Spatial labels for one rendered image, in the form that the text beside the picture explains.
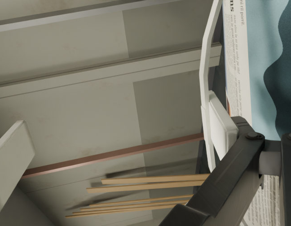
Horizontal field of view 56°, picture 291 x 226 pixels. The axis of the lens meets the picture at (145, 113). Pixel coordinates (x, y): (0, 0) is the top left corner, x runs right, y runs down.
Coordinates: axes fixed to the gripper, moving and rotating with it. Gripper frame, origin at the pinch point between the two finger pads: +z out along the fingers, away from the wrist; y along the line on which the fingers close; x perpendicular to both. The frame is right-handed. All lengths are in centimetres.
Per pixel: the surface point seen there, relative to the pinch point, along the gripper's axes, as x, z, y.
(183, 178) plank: -292, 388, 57
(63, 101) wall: -93, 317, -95
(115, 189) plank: -304, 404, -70
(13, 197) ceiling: -257, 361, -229
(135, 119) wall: -149, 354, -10
